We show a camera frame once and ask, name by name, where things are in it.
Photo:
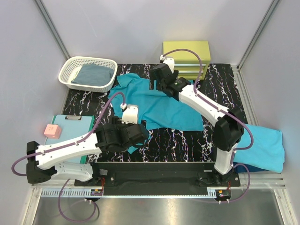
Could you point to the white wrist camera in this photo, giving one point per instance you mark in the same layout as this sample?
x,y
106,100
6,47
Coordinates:
x,y
168,61
130,114

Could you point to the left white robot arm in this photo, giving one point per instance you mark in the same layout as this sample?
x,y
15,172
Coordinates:
x,y
53,161

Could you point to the yellow-green drawer cabinet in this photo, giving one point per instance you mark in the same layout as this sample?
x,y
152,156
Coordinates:
x,y
192,58

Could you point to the white plastic laundry basket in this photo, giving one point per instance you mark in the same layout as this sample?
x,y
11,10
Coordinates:
x,y
72,67

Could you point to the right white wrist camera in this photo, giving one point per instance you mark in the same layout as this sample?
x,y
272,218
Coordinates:
x,y
168,61

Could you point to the light blue t shirt pile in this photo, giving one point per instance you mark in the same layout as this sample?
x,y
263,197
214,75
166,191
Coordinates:
x,y
267,151

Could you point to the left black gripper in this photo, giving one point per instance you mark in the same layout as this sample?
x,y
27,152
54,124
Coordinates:
x,y
141,131

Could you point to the teal t shirt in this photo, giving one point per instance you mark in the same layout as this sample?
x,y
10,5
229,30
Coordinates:
x,y
156,108

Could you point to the green cutting mat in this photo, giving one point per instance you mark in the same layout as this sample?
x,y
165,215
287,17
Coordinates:
x,y
86,127

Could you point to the dark blue t shirt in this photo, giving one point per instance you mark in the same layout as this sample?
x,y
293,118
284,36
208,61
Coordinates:
x,y
252,169

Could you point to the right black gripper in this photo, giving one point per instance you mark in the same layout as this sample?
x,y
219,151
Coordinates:
x,y
152,78

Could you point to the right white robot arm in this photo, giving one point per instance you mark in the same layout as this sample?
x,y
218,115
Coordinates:
x,y
227,131

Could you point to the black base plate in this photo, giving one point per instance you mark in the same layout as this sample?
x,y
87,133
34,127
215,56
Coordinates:
x,y
158,178

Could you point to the light blue clipboard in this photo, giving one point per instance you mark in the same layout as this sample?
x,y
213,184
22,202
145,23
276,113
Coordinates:
x,y
71,128

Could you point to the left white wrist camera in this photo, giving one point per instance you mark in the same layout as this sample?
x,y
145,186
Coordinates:
x,y
130,114

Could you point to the pink cube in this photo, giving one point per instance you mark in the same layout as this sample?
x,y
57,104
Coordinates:
x,y
52,131

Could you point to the folded grey-blue t shirt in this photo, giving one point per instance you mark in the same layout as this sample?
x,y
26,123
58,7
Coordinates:
x,y
93,75

